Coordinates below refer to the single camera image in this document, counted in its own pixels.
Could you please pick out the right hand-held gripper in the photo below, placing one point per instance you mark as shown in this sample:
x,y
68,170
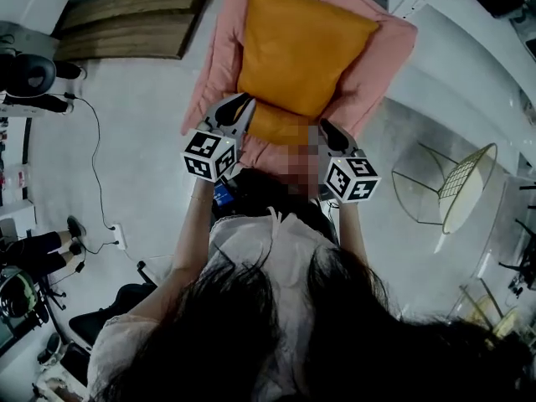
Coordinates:
x,y
352,180

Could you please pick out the wooden step platform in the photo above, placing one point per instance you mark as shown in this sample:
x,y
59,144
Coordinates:
x,y
125,19

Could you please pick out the white cabinet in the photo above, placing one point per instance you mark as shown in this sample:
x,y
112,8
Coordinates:
x,y
33,0

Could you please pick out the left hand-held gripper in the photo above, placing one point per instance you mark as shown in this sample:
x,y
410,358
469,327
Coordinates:
x,y
205,155

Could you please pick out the small orange pillow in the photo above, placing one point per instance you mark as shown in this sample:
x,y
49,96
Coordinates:
x,y
272,126

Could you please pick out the yellow folding table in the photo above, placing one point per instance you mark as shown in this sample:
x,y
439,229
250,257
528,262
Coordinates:
x,y
490,312

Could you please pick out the person's white blouse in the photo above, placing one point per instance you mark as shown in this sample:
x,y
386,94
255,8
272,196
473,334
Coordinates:
x,y
289,258

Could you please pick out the person's left forearm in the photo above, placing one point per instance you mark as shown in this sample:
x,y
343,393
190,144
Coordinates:
x,y
192,224

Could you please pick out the person's right forearm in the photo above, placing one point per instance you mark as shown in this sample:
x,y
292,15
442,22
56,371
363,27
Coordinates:
x,y
352,228

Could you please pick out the black device with blue screen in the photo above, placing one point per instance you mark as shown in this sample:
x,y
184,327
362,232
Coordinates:
x,y
223,194

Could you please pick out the pink cushioned armchair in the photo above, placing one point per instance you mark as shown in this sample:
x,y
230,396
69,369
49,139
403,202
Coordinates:
x,y
377,69

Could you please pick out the white power strip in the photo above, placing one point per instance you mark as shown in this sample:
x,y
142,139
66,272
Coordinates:
x,y
119,236

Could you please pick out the large orange pillow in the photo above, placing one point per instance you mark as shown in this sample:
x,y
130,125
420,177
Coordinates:
x,y
301,48

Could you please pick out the black office chair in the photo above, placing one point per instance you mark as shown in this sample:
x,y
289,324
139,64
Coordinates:
x,y
96,321

